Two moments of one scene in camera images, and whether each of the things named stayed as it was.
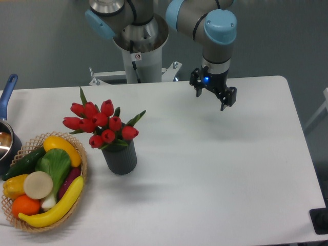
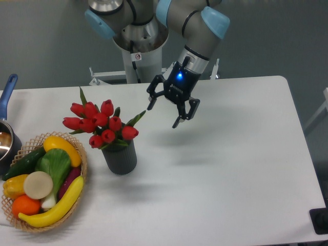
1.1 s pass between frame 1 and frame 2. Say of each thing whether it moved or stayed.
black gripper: moved
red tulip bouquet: stayed
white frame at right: stayed
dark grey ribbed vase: stayed
